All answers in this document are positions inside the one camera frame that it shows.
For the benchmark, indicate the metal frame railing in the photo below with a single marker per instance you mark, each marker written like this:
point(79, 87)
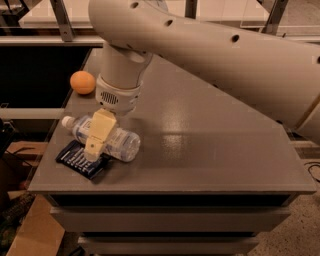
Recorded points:
point(26, 22)

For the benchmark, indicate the blue rxbar wrapper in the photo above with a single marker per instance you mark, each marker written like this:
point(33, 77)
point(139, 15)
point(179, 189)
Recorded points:
point(72, 156)

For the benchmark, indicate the orange fruit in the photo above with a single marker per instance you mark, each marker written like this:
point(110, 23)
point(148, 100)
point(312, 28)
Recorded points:
point(82, 82)

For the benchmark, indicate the grey drawer cabinet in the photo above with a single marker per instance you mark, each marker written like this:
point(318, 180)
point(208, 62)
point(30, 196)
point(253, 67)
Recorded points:
point(211, 174)

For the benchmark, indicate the cardboard box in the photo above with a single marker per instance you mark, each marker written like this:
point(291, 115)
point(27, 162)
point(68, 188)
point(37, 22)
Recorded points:
point(40, 234)

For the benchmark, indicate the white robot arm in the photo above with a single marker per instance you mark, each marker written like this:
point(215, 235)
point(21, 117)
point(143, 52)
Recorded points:
point(280, 78)

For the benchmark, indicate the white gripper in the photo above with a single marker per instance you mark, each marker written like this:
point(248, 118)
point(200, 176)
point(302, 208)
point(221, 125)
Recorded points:
point(117, 97)

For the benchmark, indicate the clear plastic water bottle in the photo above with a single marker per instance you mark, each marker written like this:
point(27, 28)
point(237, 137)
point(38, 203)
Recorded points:
point(121, 144)

